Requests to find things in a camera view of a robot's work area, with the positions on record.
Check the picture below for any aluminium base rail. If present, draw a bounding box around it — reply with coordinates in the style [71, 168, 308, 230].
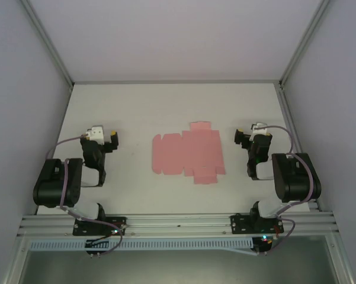
[17, 210, 340, 238]

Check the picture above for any pink paper box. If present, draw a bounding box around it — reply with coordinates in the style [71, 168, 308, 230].
[151, 120, 226, 186]

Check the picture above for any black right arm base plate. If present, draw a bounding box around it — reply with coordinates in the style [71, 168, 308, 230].
[230, 213, 285, 234]

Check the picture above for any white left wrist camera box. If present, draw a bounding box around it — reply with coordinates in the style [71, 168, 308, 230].
[85, 125, 105, 142]

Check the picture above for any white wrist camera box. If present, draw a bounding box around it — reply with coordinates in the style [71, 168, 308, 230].
[85, 125, 105, 142]
[251, 121, 269, 134]

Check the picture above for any aluminium frame leg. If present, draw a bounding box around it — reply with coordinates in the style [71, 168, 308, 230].
[2, 236, 30, 284]
[325, 229, 356, 284]

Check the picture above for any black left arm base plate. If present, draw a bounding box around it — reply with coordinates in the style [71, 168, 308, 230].
[72, 215, 128, 237]

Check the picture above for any aluminium frame post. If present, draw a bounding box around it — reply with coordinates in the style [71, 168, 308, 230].
[17, 0, 75, 87]
[280, 0, 332, 88]

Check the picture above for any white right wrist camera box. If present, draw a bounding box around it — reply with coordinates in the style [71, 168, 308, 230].
[251, 121, 269, 134]

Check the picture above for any aluminium back rail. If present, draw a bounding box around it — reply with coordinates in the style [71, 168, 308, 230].
[72, 79, 282, 86]

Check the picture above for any white slotted cable duct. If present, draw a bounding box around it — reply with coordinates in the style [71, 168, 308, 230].
[28, 238, 255, 253]

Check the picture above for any black right controller board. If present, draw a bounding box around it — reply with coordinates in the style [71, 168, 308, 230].
[253, 235, 274, 256]

